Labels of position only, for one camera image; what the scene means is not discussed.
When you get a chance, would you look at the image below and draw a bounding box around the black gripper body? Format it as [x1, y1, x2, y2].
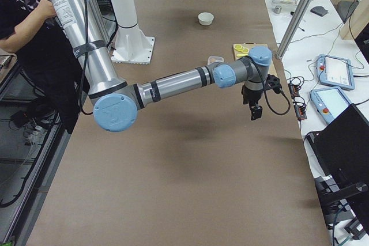
[241, 85, 263, 108]

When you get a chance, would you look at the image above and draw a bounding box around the clear plastic egg box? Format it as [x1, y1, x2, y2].
[207, 56, 224, 65]

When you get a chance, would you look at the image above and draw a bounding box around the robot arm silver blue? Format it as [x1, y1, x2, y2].
[48, 0, 272, 132]

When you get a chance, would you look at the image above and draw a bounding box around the lemon slice upper left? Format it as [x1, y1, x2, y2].
[241, 48, 249, 54]

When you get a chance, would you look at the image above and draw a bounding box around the wooden cutting board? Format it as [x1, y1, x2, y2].
[232, 43, 277, 75]

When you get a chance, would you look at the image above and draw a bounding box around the lemon slice lower left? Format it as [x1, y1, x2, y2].
[234, 44, 242, 50]

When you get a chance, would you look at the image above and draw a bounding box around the blue teach pendant near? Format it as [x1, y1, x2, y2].
[311, 86, 352, 124]

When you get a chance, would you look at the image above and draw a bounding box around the blue teach pendant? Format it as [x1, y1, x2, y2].
[317, 55, 355, 90]
[311, 86, 352, 124]

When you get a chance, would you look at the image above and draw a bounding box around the blue teach pendant far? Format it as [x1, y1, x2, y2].
[317, 55, 355, 90]

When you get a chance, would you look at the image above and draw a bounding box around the white bowl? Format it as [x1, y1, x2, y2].
[198, 12, 214, 26]

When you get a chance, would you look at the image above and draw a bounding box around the steel cup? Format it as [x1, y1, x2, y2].
[273, 5, 283, 14]

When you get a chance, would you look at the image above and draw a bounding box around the black monitor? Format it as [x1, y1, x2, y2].
[306, 104, 368, 184]

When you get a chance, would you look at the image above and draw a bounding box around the small black square pad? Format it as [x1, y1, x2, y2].
[310, 6, 329, 17]

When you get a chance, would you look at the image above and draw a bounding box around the person in black shirt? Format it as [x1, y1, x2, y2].
[1, 0, 89, 134]

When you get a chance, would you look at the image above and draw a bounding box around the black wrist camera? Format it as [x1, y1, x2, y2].
[265, 74, 283, 94]

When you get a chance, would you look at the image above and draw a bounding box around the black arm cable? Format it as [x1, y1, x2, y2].
[250, 55, 291, 115]

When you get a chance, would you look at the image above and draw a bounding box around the aluminium frame post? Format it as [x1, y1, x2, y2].
[275, 0, 311, 60]

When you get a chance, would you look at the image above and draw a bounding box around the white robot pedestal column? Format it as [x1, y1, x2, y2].
[111, 0, 155, 65]

